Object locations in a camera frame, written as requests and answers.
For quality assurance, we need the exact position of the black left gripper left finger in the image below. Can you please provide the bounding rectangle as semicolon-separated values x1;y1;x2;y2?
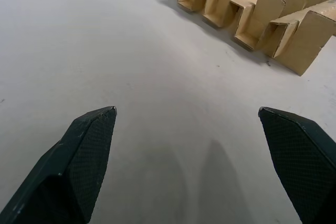
0;105;118;224

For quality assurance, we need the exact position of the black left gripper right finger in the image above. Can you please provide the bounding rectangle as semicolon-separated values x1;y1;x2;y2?
258;106;336;224

